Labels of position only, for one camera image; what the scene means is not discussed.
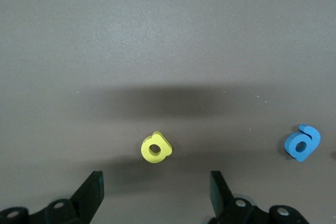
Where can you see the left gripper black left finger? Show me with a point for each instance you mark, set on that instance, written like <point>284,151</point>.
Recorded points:
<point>86,203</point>

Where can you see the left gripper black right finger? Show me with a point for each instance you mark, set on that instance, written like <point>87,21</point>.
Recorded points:
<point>223,200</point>

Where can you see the yellow foam letter a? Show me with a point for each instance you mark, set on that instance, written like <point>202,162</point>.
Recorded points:
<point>164,145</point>

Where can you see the blue foam letter a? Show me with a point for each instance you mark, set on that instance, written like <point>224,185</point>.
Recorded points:
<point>313,136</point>

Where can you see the brown table cover sheet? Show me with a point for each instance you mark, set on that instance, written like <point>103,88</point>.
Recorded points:
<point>78,37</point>

